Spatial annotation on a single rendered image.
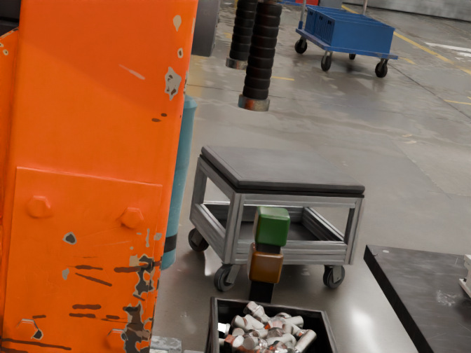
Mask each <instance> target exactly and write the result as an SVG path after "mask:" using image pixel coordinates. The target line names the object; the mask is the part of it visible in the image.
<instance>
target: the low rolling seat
mask: <svg viewBox="0 0 471 353"><path fill-rule="evenodd" d="M201 152H202V153H201V154H200V156H198V160H197V165H196V174H195V179H194V185H193V194H192V199H191V208H190V214H189V220H190V221H191V222H192V224H193V225H194V226H195V228H194V229H192V230H191V231H190V232H189V236H188V240H189V245H190V247H191V248H192V249H193V250H194V251H197V252H200V251H205V250H206V249H207V248H208V247H209V245H210V246H211V247H212V248H213V250H214V251H215V252H216V254H217V255H218V256H219V257H220V259H221V260H222V261H223V262H221V263H222V266H221V267H220V268H219V269H218V270H217V271H216V273H215V275H214V285H215V287H216V288H217V289H219V290H221V291H228V290H229V289H230V288H232V287H233V285H234V284H235V282H236V280H237V276H238V271H239V269H240V265H244V264H247V260H248V255H249V250H250V245H251V243H253V242H255V241H254V236H253V232H252V230H253V225H254V218H255V214H256V209H257V207H258V206H259V205H262V206H268V207H279V208H284V209H286V210H287V211H288V214H289V217H290V224H289V232H288V236H287V243H286V245H285V246H284V247H281V249H282V254H283V257H284V259H283V263H282V264H296V265H324V268H325V272H324V275H323V282H324V285H325V286H328V287H329V288H331V289H334V288H336V287H338V286H339V285H340V284H341V283H342V281H343V280H344V277H345V269H344V267H343V265H347V264H349V265H352V264H353V260H354V256H355V250H356V246H357V239H358V236H359V232H360V226H361V222H362V215H363V211H364V205H365V201H366V199H365V198H364V194H362V193H363V192H364V191H365V187H364V185H363V184H362V183H360V182H359V181H358V180H356V179H354V178H353V177H352V176H351V175H349V174H347V173H346V172H344V171H343V170H342V169H340V168H339V167H337V166H336V165H335V164H333V163H332V162H330V161H328V159H326V158H324V157H323V156H321V155H320V154H319V153H317V152H311V151H288V150H277V149H264V148H242V147H230V146H208V145H206V146H203V147H202V148H201ZM207 178H209V179H210V180H211V181H212V182H213V183H214V184H215V185H216V186H217V187H218V188H219V189H220V190H221V191H222V192H223V193H224V194H225V195H226V196H227V198H228V199H229V200H230V202H217V201H204V197H205V188H206V183H207ZM312 207H337V208H350V210H349V214H348V220H347V224H346V231H345V235H344V234H342V233H341V232H340V231H339V230H337V229H336V228H335V227H334V226H333V225H332V224H331V223H330V222H328V221H327V220H326V219H324V218H323V217H322V216H321V215H319V214H318V213H317V212H316V211H315V210H314V209H313V208H312Z"/></svg>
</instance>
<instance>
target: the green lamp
mask: <svg viewBox="0 0 471 353"><path fill-rule="evenodd" d="M289 224H290V217H289V214H288V211H287V210H286V209H284V208H279V207H268V206H262V205H259V206H258V207H257V209H256V214H255V218H254V225H253V230H252V232H253V236H254V241H255V242H256V243H257V244H265V245H271V246H278V247H284V246H285V245H286V243H287V236H288V232H289Z"/></svg>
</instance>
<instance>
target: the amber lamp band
mask: <svg viewBox="0 0 471 353"><path fill-rule="evenodd" d="M283 259H284V257H283V254H282V250H280V254H274V253H268V252H262V251H257V250H256V247H255V242H253V243H251V245H250V250H249V255H248V260H247V275H248V279H249V280H250V281H253V282H265V283H271V284H277V283H278V282H279V281H280V275H281V270H282V263H283Z"/></svg>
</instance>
